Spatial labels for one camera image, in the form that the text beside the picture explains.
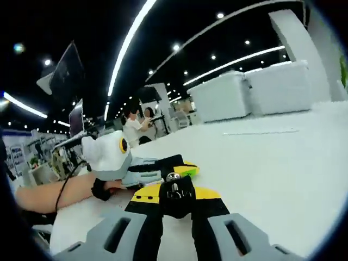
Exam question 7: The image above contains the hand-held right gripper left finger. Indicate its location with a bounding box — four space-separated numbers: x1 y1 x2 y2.
54 186 165 261

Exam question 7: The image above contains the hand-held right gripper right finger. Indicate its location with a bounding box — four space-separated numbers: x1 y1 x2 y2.
190 186 302 261

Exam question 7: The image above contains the black fixed fixture clamp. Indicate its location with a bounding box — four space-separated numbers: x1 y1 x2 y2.
154 154 196 220

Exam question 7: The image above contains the person's left hand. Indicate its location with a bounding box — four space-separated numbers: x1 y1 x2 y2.
91 176 138 202

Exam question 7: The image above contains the open laptop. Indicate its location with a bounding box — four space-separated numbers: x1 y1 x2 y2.
69 99 84 138

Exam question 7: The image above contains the white office chair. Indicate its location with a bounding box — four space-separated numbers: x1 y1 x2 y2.
171 111 191 128

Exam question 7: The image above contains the pillar mounted monitor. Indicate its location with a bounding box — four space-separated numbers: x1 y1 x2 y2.
137 86 161 104

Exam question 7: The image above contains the hanging dark monitor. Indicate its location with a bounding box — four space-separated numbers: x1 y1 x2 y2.
50 42 85 104

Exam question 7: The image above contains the ceiling air conditioner unit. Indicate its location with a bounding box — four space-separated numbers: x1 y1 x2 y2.
36 72 58 95

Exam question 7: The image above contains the white storage box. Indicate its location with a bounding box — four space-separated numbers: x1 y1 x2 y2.
187 71 252 123
244 60 312 116

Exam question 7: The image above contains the long curved ceiling light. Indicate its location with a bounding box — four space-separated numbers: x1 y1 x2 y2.
108 0 154 97

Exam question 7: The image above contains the clear plastic ruler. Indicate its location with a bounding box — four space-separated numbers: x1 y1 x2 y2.
222 129 300 136

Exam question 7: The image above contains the potted green plant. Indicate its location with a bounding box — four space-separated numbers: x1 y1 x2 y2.
338 54 348 90

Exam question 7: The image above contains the white pillar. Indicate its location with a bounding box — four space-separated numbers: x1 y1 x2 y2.
269 9 338 103

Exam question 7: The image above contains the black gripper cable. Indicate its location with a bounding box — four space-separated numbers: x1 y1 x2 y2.
55 160 90 213

